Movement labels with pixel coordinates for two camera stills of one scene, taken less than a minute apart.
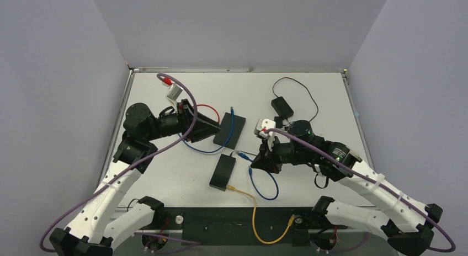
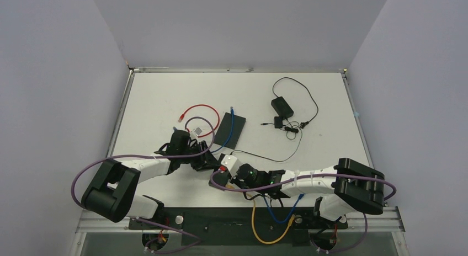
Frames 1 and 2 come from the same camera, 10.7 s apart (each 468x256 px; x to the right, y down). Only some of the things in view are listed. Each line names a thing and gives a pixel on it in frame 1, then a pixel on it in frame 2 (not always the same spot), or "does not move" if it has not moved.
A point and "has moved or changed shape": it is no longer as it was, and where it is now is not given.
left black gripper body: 185,121 to 198,162
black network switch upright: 223,131 does not move
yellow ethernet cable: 292,218 does not move
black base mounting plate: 242,225 does not move
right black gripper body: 272,156 to 221,178
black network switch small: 222,172 does not move
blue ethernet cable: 246,157 has moved or changed shape
